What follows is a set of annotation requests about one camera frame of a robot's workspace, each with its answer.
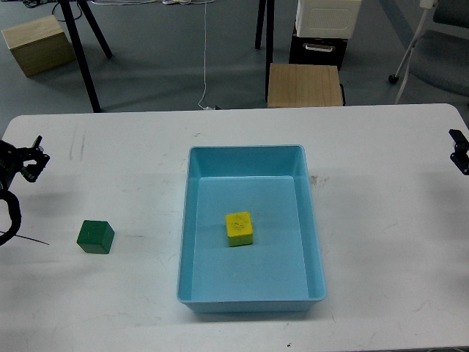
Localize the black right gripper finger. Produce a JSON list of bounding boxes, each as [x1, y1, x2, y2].
[[448, 129, 468, 175]]

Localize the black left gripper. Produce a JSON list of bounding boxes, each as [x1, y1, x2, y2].
[[1, 135, 51, 190]]

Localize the green wooden cube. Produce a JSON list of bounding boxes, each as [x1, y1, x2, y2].
[[76, 220, 115, 254]]

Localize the yellow wooden cube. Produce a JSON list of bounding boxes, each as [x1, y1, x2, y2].
[[225, 211, 254, 247]]

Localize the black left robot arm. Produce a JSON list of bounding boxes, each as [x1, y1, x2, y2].
[[1, 136, 51, 246]]

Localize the wooden box left floor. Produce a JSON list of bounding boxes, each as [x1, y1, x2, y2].
[[1, 15, 76, 77]]

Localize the white appliance box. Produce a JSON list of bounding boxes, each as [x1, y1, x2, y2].
[[295, 0, 362, 40]]

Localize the grey office chair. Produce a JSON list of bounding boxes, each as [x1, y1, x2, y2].
[[388, 1, 468, 103]]

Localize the black tripod left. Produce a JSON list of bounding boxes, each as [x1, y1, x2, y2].
[[51, 0, 114, 114]]

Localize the light blue plastic bin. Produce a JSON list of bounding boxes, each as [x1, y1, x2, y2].
[[177, 145, 327, 312]]

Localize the black stand legs centre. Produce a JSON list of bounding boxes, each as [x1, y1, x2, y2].
[[254, 0, 275, 101]]

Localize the black storage box with handle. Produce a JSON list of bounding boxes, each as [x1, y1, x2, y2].
[[289, 29, 348, 70]]

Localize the white hanging cable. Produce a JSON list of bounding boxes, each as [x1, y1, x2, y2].
[[91, 0, 217, 111]]

